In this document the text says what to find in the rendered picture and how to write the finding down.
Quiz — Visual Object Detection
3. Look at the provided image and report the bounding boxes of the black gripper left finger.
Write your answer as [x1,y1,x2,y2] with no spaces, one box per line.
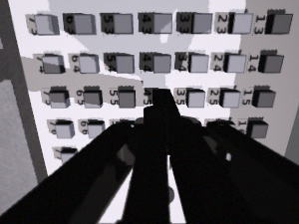
[0,89,172,224]

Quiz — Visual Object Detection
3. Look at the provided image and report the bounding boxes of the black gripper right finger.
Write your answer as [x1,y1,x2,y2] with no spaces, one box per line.
[161,89,299,224]

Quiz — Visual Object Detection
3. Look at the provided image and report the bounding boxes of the grey box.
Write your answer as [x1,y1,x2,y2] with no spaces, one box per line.
[8,0,299,176]

